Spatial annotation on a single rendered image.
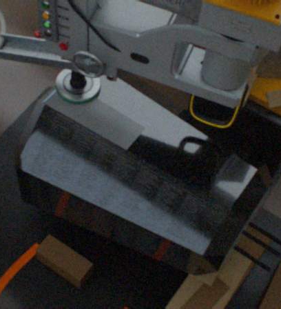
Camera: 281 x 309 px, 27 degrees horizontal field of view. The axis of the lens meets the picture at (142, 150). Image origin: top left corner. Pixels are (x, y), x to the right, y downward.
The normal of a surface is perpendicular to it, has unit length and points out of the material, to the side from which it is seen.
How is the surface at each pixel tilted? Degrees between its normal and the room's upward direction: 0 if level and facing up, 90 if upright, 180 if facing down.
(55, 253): 0
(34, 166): 45
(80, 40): 90
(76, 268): 0
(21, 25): 0
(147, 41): 90
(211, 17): 90
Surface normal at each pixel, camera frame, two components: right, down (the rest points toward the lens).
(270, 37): -0.36, 0.77
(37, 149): -0.32, 0.10
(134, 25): 0.01, -0.57
